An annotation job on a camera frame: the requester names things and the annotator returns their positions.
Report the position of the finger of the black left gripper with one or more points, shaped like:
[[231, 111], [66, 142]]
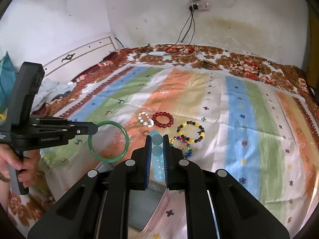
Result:
[[84, 125], [85, 130]]

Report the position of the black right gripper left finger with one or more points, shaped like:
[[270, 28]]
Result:
[[142, 158]]

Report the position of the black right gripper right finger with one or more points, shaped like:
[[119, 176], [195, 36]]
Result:
[[172, 169]]

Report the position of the grey open jewelry box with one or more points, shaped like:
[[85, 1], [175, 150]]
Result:
[[143, 205]]

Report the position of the person's left hand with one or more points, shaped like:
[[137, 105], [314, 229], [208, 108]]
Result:
[[29, 165]]

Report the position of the light blue crumpled cloth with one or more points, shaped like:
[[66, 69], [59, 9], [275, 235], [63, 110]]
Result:
[[50, 90]]

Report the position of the teal pillow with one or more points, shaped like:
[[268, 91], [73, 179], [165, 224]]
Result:
[[8, 78]]

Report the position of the white wooden headboard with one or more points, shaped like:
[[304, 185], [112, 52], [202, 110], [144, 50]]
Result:
[[69, 65]]

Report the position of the colourful striped blanket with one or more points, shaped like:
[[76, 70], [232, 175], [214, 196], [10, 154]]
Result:
[[261, 134]]

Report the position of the white power strip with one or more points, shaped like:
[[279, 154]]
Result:
[[199, 6]]

